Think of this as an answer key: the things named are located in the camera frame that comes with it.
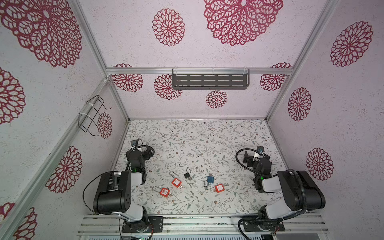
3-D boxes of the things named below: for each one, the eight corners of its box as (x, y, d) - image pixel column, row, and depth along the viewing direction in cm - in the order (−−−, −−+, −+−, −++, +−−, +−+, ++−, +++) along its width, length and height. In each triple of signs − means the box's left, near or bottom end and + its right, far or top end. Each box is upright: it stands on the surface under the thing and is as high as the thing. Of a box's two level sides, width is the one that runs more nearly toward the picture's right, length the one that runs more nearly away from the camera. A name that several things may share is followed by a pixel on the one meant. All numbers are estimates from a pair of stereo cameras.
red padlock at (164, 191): (152, 190, 87) (151, 189, 85) (155, 184, 89) (155, 182, 88) (167, 197, 84) (166, 196, 83) (170, 191, 87) (170, 189, 85)
